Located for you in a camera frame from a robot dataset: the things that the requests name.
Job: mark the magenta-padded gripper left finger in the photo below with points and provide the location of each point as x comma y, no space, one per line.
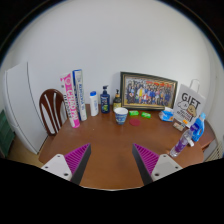
66,165

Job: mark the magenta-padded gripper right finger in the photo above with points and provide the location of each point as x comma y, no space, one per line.
156,165

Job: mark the clear purple-capped water bottle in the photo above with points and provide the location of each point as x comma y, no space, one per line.
181,143

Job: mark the flat round red coaster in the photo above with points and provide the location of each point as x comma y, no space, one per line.
134,122

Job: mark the blue tissue pack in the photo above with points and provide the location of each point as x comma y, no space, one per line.
166,115

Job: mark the colourful puzzle cube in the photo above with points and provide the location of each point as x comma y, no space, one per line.
184,122

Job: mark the dark wooden chair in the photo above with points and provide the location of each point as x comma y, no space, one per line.
46,113

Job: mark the blue detergent bottle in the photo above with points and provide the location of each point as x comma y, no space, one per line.
199,128

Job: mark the white radiator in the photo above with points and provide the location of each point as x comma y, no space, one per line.
215,151

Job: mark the blue patterned paper cup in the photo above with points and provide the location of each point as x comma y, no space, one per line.
121,116

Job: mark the white bottle with blue cap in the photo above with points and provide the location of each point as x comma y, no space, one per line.
94,105

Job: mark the white printed paper bag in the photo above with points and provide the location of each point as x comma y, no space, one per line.
190,105

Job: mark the white tall tube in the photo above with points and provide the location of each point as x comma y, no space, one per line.
80,95

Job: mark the white refrigerator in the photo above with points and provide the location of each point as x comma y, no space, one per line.
21,106

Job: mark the brown pump bottle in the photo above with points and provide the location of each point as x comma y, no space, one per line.
117,102

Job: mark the dark blue pump bottle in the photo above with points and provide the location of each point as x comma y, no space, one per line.
105,101

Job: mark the framed group picture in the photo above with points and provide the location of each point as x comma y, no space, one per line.
148,90

